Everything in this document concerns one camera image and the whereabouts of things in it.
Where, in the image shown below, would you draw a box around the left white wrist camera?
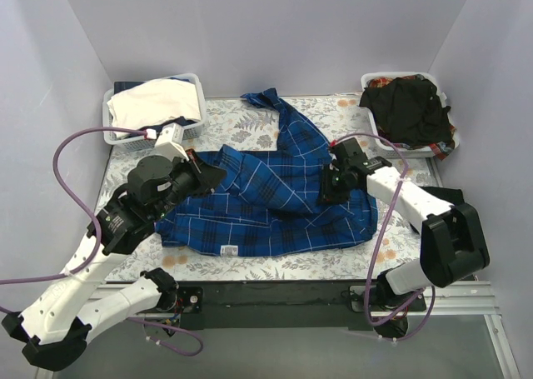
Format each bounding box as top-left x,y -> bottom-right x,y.
145,123 -> 188,162

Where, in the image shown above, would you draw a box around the aluminium frame rail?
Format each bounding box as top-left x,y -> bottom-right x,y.
87,281 -> 501,318

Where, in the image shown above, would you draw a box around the folded white shirt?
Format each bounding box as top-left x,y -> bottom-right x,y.
107,77 -> 202,138

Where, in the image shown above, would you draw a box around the left white plastic basket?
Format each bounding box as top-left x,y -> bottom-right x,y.
102,73 -> 207,151

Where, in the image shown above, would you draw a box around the floral patterned table mat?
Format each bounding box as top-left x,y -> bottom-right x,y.
97,96 -> 441,282

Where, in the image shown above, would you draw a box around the right white plastic basket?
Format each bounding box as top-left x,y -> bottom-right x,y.
360,71 -> 461,159

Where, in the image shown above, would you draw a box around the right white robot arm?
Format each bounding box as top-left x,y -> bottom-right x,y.
318,137 -> 490,311

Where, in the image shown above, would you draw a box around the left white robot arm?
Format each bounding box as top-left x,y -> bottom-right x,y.
2,149 -> 227,372

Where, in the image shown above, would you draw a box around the black crumpled shirt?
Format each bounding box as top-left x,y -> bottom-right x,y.
360,77 -> 453,147

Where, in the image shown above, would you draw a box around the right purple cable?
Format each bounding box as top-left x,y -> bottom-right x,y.
331,132 -> 437,343

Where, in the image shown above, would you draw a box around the white plastic basket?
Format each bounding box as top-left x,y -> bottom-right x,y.
360,71 -> 461,159
102,73 -> 207,151

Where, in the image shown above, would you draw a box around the blue plaid long sleeve shirt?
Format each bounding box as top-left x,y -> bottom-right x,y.
155,88 -> 378,257

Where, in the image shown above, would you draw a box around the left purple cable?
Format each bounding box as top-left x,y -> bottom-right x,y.
0,127 -> 205,357

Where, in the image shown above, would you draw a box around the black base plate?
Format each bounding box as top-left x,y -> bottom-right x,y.
166,279 -> 428,331

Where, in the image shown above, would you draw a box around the folded black shirt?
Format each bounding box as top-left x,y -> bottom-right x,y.
407,186 -> 464,232

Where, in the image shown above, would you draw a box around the purple cable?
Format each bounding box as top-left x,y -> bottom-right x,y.
331,132 -> 437,343
0,127 -> 205,357

